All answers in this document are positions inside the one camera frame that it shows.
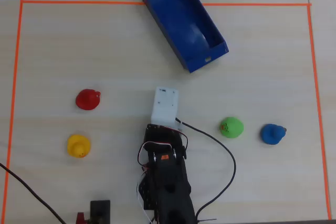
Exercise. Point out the green rubber duck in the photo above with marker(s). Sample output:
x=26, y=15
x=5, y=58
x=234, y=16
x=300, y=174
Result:
x=232, y=127

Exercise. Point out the blue rectangular box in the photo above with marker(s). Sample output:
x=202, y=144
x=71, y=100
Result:
x=181, y=16

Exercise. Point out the small black box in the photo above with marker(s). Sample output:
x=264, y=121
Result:
x=100, y=212

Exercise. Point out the white camera housing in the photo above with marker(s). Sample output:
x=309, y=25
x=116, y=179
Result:
x=165, y=103

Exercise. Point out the blue rubber duck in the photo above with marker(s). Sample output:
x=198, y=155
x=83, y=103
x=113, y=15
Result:
x=271, y=134

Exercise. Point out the red rubber duck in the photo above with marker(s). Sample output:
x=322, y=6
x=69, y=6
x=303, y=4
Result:
x=87, y=99

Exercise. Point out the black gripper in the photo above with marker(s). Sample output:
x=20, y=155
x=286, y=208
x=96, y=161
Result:
x=157, y=131

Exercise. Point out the yellow rubber duck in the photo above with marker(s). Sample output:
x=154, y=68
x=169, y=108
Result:
x=78, y=145

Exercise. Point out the orange tape border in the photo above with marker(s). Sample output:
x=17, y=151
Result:
x=78, y=2

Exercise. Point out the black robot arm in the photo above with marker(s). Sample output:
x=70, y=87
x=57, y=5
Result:
x=168, y=182

